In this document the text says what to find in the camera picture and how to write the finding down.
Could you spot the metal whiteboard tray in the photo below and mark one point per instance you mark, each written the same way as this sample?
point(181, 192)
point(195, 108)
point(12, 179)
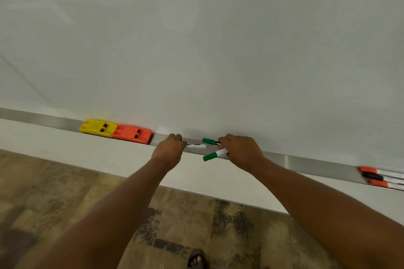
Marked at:
point(299, 163)

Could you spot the green cap black marker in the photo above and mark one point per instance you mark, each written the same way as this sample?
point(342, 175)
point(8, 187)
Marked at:
point(210, 141)

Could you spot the person's foot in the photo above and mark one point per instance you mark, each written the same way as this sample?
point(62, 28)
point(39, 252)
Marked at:
point(197, 262)

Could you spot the person's right fingers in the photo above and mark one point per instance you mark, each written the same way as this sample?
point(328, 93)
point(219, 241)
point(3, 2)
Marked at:
point(228, 142)

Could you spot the orange whiteboard eraser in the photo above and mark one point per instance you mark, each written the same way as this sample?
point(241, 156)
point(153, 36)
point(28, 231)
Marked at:
point(131, 133)

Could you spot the person's right hand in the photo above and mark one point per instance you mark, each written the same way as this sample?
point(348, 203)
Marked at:
point(243, 152)

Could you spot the black sandal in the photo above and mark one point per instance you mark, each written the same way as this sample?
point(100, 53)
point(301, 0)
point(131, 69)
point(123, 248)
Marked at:
point(192, 256)

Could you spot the person's left fingers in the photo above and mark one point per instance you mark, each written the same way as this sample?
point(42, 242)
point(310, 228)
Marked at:
point(178, 141)

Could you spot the orange cap white marker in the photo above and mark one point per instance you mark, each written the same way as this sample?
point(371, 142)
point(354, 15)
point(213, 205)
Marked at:
point(378, 171)
point(385, 184)

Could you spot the person's right forearm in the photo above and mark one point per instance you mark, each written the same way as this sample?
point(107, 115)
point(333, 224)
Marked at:
point(322, 215)

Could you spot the green cap white marker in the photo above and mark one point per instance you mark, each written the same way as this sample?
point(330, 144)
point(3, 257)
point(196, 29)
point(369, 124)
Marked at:
point(213, 155)

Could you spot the black cap white marker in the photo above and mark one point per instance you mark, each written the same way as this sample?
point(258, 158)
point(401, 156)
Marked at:
point(382, 178)

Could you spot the person's left hand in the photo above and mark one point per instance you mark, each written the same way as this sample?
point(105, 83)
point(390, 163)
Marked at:
point(167, 152)

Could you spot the person's left forearm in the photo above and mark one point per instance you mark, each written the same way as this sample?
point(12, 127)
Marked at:
point(107, 221)

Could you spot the large white whiteboard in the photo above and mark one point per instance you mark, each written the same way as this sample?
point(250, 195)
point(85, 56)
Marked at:
point(202, 41)

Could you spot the yellow whiteboard eraser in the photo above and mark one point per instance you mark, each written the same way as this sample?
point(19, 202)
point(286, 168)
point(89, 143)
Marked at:
point(94, 127)

